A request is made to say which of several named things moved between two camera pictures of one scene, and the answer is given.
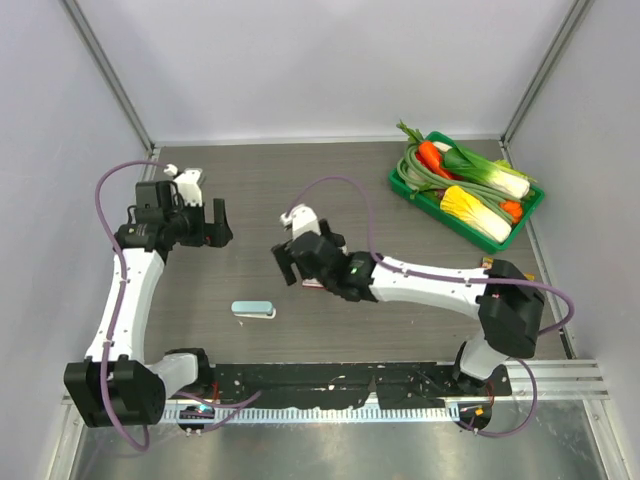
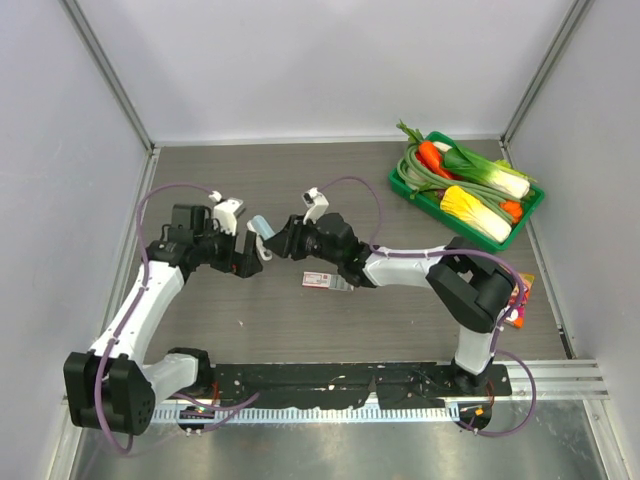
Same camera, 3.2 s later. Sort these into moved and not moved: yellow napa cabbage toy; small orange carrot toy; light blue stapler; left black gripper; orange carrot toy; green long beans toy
Moved: left black gripper; light blue stapler
Not moved: small orange carrot toy; orange carrot toy; yellow napa cabbage toy; green long beans toy
